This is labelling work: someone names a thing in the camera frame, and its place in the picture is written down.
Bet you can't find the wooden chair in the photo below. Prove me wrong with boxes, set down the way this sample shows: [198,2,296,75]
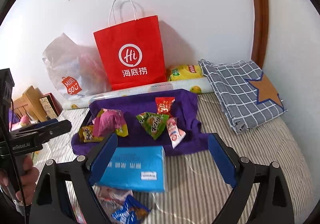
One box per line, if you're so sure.
[14,86,47,122]

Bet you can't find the blue snack packet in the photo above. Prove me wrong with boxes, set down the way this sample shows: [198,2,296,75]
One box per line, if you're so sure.
[111,195,150,224]

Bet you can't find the purple towel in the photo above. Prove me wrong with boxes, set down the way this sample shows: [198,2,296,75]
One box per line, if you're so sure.
[83,89,209,156]

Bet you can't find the red Haidilao paper bag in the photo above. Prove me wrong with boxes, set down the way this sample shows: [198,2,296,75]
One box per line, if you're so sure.
[94,0,167,91]

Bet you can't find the red small snack packet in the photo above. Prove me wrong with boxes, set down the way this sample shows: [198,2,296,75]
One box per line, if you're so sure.
[155,97,175,117]

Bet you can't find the plush toys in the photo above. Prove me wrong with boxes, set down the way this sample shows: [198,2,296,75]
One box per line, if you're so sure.
[9,109,31,131]

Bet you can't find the green snack packet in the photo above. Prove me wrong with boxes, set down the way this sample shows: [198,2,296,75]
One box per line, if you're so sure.
[136,112,169,140]

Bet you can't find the rolled fruit print mat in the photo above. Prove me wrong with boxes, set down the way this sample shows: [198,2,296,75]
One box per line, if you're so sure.
[62,78,213,110]

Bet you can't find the grey checked folded cloth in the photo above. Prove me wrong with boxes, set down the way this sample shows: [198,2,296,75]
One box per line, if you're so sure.
[199,59,287,134]

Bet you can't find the large magenta snack bag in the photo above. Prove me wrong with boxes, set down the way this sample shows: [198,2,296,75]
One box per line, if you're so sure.
[93,108,129,137]

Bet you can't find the white printed snack packet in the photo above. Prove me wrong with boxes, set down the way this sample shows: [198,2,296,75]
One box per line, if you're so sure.
[97,186,133,217]

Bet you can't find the pink white candy packet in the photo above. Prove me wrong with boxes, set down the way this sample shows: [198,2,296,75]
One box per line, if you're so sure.
[167,117,186,149]

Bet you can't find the brown wooden door frame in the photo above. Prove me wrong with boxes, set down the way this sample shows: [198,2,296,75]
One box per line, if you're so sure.
[251,0,269,68]

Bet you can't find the person's left hand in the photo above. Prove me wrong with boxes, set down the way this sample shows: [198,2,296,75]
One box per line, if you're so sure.
[0,155,40,205]

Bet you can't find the white Miniso plastic bag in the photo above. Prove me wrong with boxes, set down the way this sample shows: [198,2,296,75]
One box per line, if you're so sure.
[42,33,111,100]

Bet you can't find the decorated gift box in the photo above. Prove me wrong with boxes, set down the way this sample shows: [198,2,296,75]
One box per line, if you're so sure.
[39,93,62,119]

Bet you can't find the yellow triangular snack packet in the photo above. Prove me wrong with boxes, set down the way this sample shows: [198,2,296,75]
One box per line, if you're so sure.
[78,125,104,143]

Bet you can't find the yellow tea drink pack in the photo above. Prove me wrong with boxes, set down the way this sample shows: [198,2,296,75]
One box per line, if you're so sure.
[167,65,203,81]

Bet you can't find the blue tissue pack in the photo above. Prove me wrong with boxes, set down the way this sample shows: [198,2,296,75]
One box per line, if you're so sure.
[97,146,167,193]

